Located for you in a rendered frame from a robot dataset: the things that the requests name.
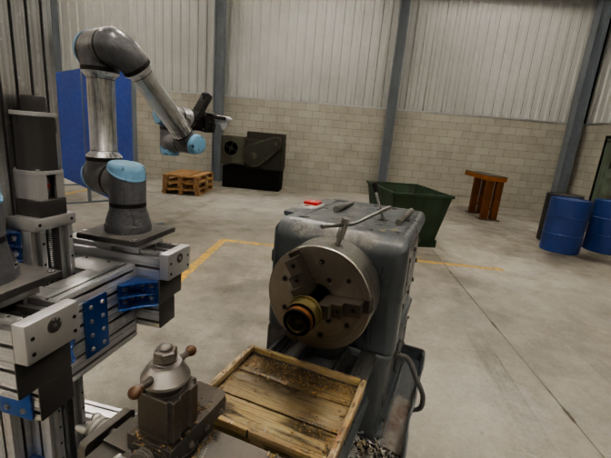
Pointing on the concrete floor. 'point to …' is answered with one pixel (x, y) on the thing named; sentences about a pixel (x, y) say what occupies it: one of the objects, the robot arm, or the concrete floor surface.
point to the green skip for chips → (421, 198)
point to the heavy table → (485, 194)
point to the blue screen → (78, 144)
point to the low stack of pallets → (187, 182)
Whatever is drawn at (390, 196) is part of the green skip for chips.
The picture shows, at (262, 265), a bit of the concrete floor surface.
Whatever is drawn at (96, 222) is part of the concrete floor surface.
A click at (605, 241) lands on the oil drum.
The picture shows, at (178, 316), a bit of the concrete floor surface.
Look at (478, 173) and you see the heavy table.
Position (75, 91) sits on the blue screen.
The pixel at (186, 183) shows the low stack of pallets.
